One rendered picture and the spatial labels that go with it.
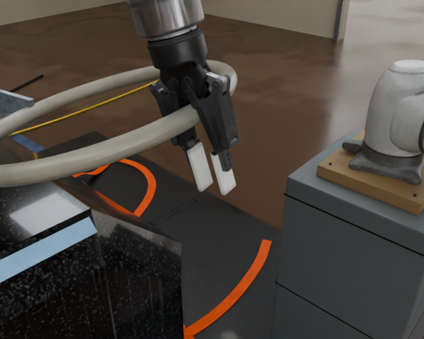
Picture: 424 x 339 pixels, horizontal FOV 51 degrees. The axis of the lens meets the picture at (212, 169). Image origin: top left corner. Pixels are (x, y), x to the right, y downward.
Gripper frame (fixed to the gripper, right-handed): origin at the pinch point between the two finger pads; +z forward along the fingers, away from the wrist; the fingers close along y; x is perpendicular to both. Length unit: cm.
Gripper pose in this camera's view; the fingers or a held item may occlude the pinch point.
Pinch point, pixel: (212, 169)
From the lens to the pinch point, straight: 66.7
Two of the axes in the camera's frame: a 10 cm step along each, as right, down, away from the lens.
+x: -6.0, 4.7, -6.4
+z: 2.5, 8.8, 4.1
